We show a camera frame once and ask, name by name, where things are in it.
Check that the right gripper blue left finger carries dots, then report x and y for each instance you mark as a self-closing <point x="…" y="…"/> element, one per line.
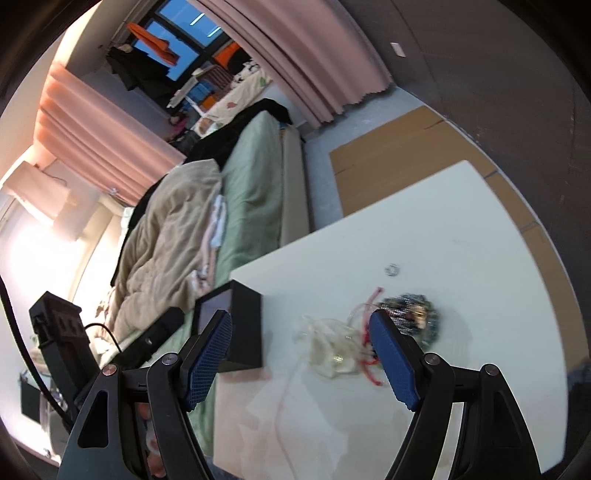
<point x="175" y="385"/>

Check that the person's left hand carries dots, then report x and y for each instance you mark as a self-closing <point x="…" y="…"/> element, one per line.
<point x="154" y="460"/>

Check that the pink curtain left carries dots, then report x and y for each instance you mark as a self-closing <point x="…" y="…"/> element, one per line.
<point x="98" y="140"/>

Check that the pink curtain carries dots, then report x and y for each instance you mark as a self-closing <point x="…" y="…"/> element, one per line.
<point x="313" y="50"/>
<point x="98" y="140"/>

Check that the black garment on bed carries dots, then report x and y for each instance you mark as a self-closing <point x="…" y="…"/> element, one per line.
<point x="219" y="145"/>

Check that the clear plastic pouch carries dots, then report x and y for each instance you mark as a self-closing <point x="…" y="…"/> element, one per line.
<point x="330" y="347"/>

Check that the pink curtain right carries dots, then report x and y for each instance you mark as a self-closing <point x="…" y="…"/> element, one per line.
<point x="313" y="50"/>

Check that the orange hanging garment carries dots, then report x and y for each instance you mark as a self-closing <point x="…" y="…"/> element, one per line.
<point x="157" y="45"/>

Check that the white wall socket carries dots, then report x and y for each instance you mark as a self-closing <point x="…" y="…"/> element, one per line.
<point x="398" y="49"/>

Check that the floral bedding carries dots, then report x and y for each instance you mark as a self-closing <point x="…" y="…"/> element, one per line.
<point x="244" y="89"/>

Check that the black jewelry box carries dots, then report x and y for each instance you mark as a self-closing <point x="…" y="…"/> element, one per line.
<point x="244" y="306"/>

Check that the brown cardboard floor sheet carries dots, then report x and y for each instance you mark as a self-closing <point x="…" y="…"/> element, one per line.
<point x="421" y="143"/>

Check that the beige duvet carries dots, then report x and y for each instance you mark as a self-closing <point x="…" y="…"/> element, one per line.
<point x="165" y="249"/>

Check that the white pink folded cloth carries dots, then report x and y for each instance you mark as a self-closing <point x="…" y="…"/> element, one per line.
<point x="201" y="279"/>

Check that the black hanging garment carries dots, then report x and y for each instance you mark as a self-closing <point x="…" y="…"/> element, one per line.
<point x="130" y="64"/>

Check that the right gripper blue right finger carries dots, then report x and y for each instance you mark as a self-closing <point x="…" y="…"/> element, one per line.
<point x="427" y="391"/>

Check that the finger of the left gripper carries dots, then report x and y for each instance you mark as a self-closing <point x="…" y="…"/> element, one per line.
<point x="149" y="341"/>

